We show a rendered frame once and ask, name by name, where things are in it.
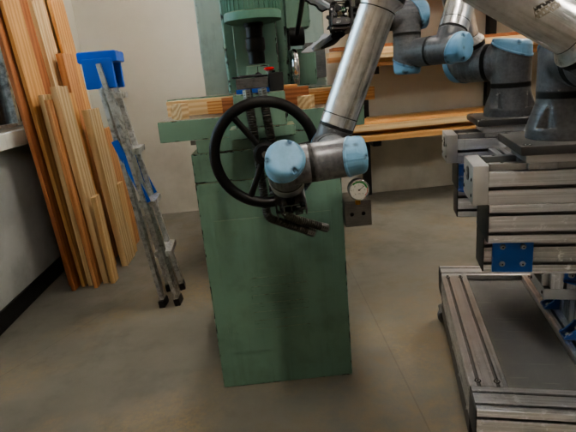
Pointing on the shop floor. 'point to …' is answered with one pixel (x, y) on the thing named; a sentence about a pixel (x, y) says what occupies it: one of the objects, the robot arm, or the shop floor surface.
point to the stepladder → (134, 167)
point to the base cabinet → (277, 287)
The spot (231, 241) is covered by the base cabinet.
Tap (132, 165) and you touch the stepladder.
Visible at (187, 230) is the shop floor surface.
